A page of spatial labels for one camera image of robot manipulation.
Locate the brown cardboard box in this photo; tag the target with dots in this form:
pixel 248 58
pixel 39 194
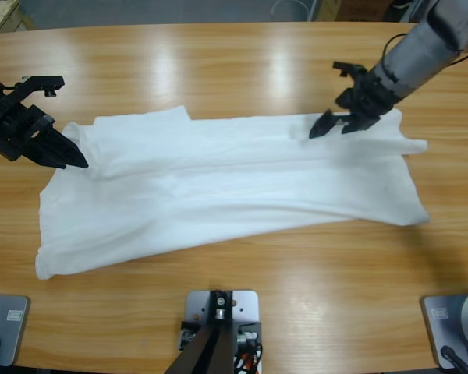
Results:
pixel 329 8

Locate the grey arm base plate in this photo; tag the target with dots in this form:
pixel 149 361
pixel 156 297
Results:
pixel 8 331
pixel 448 331

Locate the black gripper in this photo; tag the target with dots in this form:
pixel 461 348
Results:
pixel 368 97
pixel 11 124

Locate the grey metal frame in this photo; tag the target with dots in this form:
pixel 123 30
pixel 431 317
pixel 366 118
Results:
pixel 407 9

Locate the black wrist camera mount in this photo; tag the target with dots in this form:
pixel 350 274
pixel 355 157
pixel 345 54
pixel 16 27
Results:
pixel 39 83
pixel 349 69

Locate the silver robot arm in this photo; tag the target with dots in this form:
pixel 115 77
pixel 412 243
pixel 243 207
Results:
pixel 429 46

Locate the stacked cardboard boxes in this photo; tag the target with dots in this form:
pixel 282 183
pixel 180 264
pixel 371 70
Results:
pixel 2 15

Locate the white mounting block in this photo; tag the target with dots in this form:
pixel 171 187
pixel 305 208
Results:
pixel 247 308

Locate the white t-shirt with small print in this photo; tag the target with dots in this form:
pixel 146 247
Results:
pixel 218 187

